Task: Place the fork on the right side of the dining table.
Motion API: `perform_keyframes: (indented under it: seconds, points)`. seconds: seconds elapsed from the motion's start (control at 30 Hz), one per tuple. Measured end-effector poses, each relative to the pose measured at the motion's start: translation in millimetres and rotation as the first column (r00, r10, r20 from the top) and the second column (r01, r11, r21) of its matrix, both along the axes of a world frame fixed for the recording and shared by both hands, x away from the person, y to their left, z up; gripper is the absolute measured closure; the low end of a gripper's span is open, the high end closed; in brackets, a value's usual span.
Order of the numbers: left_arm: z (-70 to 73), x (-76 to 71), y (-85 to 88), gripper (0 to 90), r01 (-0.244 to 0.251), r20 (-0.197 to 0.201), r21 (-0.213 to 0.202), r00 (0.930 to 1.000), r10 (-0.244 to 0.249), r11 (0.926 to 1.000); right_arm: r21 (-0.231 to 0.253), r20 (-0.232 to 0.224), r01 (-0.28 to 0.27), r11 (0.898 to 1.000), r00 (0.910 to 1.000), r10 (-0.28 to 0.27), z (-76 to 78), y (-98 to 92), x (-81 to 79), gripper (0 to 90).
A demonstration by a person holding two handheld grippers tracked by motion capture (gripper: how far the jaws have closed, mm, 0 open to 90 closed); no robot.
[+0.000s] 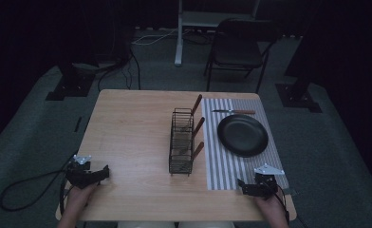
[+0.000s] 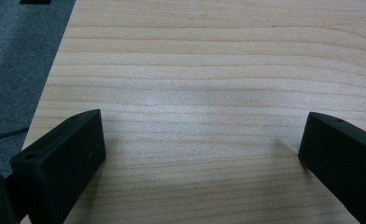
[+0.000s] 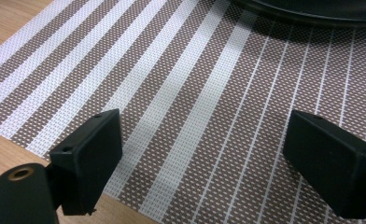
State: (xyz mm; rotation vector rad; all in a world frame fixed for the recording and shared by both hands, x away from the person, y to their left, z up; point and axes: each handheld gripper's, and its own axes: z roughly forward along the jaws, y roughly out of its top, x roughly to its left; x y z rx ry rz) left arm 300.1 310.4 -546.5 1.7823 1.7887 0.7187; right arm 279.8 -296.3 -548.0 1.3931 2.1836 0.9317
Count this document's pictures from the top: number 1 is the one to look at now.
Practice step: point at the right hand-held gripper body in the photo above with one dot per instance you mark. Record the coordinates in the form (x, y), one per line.
(265, 183)

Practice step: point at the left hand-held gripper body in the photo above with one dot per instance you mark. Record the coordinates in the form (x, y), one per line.
(79, 175)

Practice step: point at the person's left hand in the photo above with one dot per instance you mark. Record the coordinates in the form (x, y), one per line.
(79, 198)

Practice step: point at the person's right hand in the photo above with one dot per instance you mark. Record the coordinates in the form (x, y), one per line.
(272, 210)

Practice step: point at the grey white striped placemat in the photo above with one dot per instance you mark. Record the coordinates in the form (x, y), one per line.
(219, 171)

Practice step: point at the black round plate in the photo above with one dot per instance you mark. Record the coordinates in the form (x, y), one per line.
(242, 135)

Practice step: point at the small black floor strip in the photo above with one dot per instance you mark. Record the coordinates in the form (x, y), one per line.
(78, 124)

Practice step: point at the black folding chair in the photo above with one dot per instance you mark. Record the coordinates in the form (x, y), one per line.
(238, 53)

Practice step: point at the black stand base plate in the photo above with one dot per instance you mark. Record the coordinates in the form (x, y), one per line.
(296, 96)
(70, 87)

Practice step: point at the white metal desk frame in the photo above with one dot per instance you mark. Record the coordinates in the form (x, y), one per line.
(179, 47)

